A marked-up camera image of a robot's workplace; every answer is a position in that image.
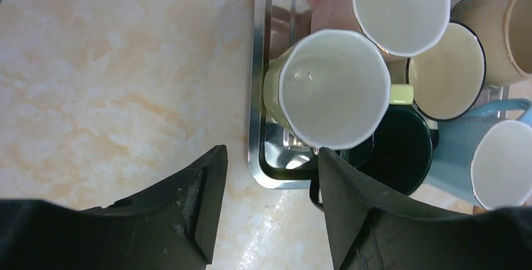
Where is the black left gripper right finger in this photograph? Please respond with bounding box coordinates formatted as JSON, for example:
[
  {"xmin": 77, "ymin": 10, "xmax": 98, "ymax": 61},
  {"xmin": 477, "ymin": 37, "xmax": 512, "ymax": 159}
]
[{"xmin": 317, "ymin": 148, "xmax": 531, "ymax": 269}]

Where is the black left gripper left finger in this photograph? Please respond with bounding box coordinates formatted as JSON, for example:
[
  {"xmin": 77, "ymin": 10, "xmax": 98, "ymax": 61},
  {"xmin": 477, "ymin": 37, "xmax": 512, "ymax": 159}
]
[{"xmin": 1, "ymin": 145, "xmax": 228, "ymax": 269}]

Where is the pale yellow mug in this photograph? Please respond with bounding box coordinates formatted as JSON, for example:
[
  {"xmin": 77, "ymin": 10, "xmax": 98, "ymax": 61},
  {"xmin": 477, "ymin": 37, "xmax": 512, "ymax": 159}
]
[{"xmin": 264, "ymin": 29, "xmax": 413, "ymax": 150}]

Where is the dark green mug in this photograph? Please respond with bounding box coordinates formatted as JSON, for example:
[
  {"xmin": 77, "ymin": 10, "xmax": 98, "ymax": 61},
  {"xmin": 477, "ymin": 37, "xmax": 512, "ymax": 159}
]
[{"xmin": 309, "ymin": 105, "xmax": 440, "ymax": 213}]

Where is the light blue mug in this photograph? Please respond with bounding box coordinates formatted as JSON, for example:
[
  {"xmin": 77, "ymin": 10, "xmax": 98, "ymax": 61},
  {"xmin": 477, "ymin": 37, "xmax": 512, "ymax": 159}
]
[{"xmin": 425, "ymin": 99, "xmax": 531, "ymax": 210}]

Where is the beige mug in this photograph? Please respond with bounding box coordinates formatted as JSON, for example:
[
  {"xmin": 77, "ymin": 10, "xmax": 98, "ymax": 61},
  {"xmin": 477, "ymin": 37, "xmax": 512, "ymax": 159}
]
[{"xmin": 386, "ymin": 21, "xmax": 486, "ymax": 122}]

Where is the white mug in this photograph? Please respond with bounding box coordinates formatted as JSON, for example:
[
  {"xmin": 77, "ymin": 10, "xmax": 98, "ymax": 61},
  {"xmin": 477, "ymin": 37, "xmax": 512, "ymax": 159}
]
[{"xmin": 307, "ymin": 0, "xmax": 450, "ymax": 61}]

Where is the metal serving tray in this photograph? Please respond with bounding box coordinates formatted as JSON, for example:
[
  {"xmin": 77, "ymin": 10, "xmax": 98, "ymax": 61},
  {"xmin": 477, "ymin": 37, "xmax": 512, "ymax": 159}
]
[{"xmin": 248, "ymin": 0, "xmax": 510, "ymax": 190}]

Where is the tan mug with handle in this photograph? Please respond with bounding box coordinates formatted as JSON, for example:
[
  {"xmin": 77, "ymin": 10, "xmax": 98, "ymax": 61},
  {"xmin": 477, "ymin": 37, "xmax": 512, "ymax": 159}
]
[{"xmin": 450, "ymin": 0, "xmax": 531, "ymax": 87}]

